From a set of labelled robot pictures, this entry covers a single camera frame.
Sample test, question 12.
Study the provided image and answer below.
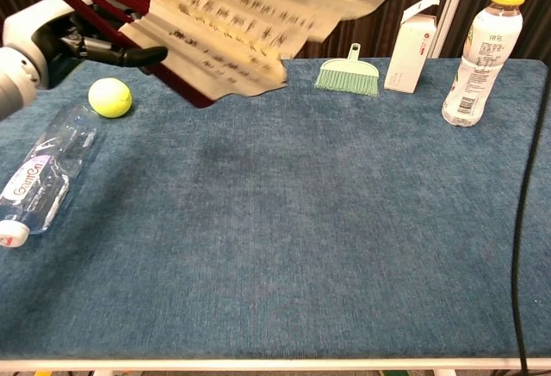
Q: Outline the mint green hand brush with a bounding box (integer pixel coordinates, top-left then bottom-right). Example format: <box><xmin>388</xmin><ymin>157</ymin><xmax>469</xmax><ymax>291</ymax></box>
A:
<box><xmin>313</xmin><ymin>43</ymin><xmax>381</xmax><ymax>97</ymax></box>

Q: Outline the black hanging cable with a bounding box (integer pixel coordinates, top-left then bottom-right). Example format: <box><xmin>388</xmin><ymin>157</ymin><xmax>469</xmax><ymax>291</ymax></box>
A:
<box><xmin>511</xmin><ymin>85</ymin><xmax>551</xmax><ymax>373</ymax></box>

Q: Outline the white paper carton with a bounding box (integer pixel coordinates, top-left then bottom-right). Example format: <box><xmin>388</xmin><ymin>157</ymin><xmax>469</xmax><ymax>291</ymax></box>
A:
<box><xmin>383</xmin><ymin>0</ymin><xmax>442</xmax><ymax>95</ymax></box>

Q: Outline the white metal frame pole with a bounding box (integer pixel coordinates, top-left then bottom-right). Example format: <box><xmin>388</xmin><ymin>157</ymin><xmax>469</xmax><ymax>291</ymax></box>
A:
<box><xmin>429</xmin><ymin>0</ymin><xmax>474</xmax><ymax>59</ymax></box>

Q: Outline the yellow-capped white drink bottle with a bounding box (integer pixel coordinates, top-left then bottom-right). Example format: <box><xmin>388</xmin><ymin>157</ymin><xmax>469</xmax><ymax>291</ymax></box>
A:
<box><xmin>441</xmin><ymin>0</ymin><xmax>530</xmax><ymax>128</ymax></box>

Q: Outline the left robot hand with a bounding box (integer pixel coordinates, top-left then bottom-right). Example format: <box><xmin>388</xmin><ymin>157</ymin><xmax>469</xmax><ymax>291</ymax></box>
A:
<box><xmin>3</xmin><ymin>0</ymin><xmax>169</xmax><ymax>89</ymax></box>

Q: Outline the blue fabric table mat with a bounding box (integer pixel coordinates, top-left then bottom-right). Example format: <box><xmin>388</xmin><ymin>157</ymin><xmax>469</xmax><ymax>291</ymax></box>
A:
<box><xmin>0</xmin><ymin>57</ymin><xmax>551</xmax><ymax>361</ymax></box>

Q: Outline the yellow-green tennis ball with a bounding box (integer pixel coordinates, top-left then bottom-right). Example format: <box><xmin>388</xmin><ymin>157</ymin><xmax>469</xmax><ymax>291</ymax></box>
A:
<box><xmin>88</xmin><ymin>77</ymin><xmax>133</xmax><ymax>119</ymax></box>

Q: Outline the red-ribbed paper folding fan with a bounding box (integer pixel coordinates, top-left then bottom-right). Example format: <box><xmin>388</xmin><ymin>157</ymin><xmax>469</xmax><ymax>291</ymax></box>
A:
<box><xmin>16</xmin><ymin>0</ymin><xmax>399</xmax><ymax>113</ymax></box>

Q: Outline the clear plastic water bottle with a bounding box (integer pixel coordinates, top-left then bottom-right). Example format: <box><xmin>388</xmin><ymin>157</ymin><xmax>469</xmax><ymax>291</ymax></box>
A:
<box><xmin>0</xmin><ymin>104</ymin><xmax>98</xmax><ymax>250</ymax></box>

